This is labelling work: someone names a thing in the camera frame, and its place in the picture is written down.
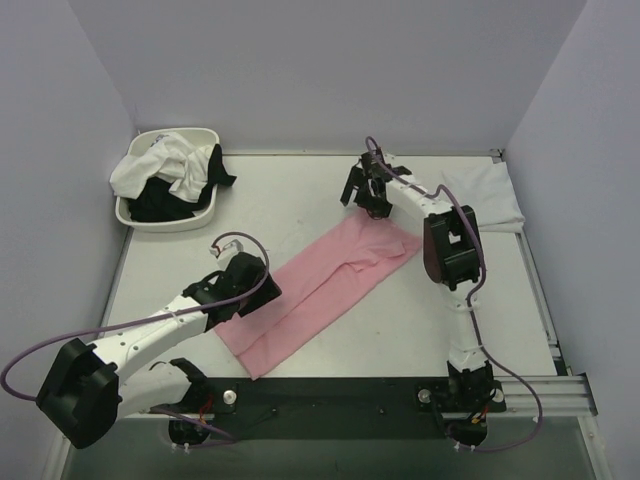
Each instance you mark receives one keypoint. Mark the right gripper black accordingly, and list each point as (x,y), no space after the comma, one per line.
(367,185)

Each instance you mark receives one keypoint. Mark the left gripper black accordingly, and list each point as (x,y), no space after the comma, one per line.
(261,293)

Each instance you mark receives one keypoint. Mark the pink t shirt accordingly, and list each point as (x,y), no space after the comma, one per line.
(318,285)

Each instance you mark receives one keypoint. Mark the white plastic basket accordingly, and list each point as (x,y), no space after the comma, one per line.
(198,136)

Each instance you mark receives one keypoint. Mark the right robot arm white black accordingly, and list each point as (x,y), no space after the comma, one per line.
(452,258)

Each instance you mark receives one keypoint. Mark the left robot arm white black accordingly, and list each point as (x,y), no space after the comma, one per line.
(117,358)

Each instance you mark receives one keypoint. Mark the black t shirt in basket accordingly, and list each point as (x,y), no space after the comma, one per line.
(157,204)

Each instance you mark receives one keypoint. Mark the folded white t shirt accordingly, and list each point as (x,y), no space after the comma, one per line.
(489,191)

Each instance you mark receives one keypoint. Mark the white t shirt in basket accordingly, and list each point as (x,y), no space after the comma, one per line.
(171,158)

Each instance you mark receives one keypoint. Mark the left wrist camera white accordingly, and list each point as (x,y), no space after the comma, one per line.
(226,251)

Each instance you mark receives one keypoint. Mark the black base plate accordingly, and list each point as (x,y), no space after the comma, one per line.
(398,408)

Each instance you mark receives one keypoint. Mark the aluminium front rail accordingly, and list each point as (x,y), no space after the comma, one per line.
(550,395)

